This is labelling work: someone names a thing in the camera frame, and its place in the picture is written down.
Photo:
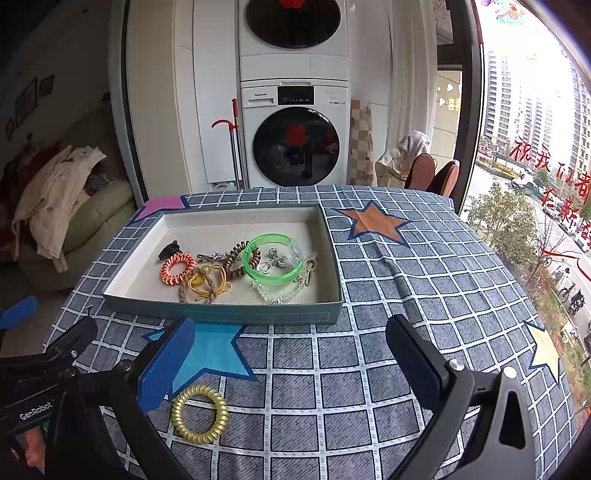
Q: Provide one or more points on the white dryer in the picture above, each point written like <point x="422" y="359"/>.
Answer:
<point x="258" y="69"/>

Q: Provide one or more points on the beige hair clip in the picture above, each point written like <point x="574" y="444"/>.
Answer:
<point x="310" y="265"/>

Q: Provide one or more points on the white curtain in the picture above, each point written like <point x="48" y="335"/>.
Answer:
<point x="411" y="55"/>

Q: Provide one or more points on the grey-green jewelry tray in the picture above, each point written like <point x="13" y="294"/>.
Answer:
<point x="221" y="221"/>

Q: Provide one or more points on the cream sofa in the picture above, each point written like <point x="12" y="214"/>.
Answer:
<point x="97" y="207"/>

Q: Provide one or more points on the brown chair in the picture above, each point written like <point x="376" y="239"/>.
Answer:
<point x="421" y="173"/>
<point x="447" y="180"/>

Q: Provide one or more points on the dark red cloth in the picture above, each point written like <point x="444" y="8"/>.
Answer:
<point x="14" y="221"/>

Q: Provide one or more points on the orange checkered hanging cloth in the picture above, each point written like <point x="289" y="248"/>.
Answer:
<point x="361" y="138"/>

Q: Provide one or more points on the beige paper bag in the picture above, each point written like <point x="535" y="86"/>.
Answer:
<point x="390" y="170"/>

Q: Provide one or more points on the silver crystal earring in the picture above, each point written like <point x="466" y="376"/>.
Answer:
<point x="276" y="261"/>

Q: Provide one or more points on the dark window frame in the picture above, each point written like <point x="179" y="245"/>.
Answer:
<point x="468" y="115"/>

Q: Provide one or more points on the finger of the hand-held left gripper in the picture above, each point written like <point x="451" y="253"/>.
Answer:
<point x="16" y="313"/>
<point x="74" y="337"/>

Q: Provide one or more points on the black claw hair clip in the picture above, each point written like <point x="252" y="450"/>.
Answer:
<point x="168" y="251"/>

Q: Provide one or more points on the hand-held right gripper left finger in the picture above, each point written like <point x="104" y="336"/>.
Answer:
<point x="166" y="364"/>

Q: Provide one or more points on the beige jacket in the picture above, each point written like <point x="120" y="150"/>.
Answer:
<point x="51" y="194"/>

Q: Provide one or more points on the white washing machine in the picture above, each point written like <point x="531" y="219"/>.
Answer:
<point x="263" y="124"/>

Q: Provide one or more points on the white tall cabinet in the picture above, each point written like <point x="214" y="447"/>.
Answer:
<point x="214" y="69"/>

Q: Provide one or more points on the white towel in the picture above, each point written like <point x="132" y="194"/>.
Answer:
<point x="415" y="143"/>

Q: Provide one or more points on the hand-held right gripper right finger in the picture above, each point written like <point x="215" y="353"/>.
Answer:
<point x="415" y="355"/>

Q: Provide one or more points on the blue checkered tablecloth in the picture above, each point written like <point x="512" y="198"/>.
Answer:
<point x="392" y="286"/>

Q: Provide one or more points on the black picture frame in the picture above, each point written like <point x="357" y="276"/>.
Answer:
<point x="46" y="86"/>
<point x="25" y="101"/>

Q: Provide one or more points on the silver star hair clip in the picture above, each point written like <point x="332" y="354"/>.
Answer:
<point x="214" y="255"/>

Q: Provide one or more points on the person's left hand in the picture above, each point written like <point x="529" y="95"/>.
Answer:
<point x="34" y="450"/>

